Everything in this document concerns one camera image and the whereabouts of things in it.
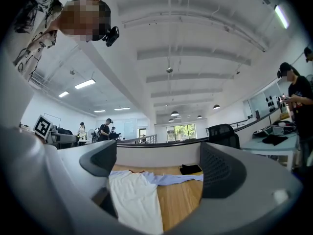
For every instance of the black pouch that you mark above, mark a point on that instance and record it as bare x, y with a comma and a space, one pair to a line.
190, 169

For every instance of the black cloth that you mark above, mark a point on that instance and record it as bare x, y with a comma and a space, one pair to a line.
274, 139

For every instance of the round ceiling sensor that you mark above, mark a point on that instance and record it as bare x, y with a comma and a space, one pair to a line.
169, 70

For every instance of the black stair railing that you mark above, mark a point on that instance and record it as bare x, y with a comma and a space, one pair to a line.
240, 124

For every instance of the standing fan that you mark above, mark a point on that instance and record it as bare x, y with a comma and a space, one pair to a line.
91, 133

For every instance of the black high-back office chair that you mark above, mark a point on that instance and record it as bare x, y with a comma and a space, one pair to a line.
223, 134

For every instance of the person's head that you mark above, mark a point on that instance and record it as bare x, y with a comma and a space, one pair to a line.
83, 18

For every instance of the large glass window wall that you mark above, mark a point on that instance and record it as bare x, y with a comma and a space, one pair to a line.
181, 132

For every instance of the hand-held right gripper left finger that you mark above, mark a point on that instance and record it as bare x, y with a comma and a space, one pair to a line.
97, 160

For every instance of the black head-worn camera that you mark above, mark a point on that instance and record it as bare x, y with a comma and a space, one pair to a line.
112, 36

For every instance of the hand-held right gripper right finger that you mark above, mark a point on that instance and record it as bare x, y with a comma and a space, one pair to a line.
220, 175

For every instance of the white ceiling strip light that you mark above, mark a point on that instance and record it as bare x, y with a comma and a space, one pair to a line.
281, 16
63, 94
84, 84
99, 111
122, 109

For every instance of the white shirt with blue sleeves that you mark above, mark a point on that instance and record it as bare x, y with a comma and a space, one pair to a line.
132, 195

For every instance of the white desk partition black rim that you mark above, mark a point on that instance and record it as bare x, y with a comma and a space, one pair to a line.
159, 155

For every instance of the black balcony railing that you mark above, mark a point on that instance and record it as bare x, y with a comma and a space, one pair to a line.
146, 139

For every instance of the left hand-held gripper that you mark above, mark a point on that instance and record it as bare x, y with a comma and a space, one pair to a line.
42, 127

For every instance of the light blue desk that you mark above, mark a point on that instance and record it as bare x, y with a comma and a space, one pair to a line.
269, 148

